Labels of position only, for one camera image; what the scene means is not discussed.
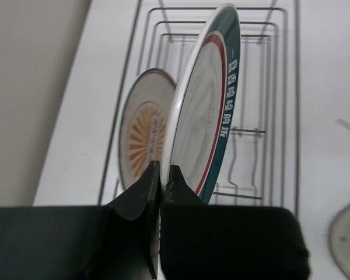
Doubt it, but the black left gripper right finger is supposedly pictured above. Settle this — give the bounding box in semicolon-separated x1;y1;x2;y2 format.
160;166;310;279

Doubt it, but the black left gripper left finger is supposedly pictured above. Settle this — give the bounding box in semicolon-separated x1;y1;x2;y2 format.
0;161;160;279

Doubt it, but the orange sunburst white plate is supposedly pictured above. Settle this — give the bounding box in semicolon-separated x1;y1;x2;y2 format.
118;68;176;190

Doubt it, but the green red rimmed white plate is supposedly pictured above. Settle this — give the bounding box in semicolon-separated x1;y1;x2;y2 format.
156;3;242;275

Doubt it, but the clear glass square plate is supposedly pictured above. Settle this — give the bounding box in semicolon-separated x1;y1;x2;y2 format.
328;203;350;279

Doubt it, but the grey wire dish rack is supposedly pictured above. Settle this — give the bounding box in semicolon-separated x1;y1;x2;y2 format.
97;1;300;214

